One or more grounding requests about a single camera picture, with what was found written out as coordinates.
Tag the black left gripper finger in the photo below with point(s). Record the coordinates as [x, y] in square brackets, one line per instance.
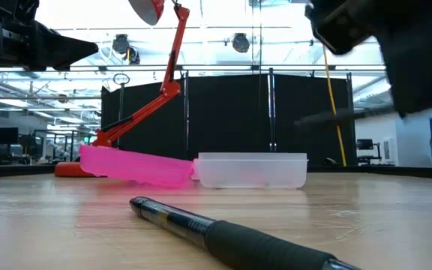
[66, 47]

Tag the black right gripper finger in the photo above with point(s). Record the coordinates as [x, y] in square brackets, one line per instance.
[422, 90]

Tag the pink translucent box half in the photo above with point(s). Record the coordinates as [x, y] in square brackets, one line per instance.
[137, 167]

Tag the clear translucent box half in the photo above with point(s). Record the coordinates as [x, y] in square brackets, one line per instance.
[251, 170]

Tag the black gel pen rubber grip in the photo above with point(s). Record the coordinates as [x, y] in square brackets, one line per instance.
[238, 240]

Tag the black round ceiling device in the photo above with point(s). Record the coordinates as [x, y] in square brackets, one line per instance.
[120, 43]
[240, 42]

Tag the large black computer monitor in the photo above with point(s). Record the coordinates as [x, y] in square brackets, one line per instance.
[5, 135]

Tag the small black computer monitor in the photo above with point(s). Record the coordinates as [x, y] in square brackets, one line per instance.
[365, 144]

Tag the black curtain panel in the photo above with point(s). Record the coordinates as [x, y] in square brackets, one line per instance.
[313, 146]
[144, 93]
[227, 112]

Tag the red articulated desk lamp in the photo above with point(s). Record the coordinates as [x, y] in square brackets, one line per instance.
[169, 88]

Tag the white wall box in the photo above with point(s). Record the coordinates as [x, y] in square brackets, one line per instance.
[388, 150]

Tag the black table border rail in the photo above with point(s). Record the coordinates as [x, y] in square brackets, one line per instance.
[388, 171]

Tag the black metal frame workstation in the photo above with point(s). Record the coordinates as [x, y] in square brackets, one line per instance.
[62, 146]

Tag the overhead metal frame bar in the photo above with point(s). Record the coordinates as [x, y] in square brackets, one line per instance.
[219, 68]

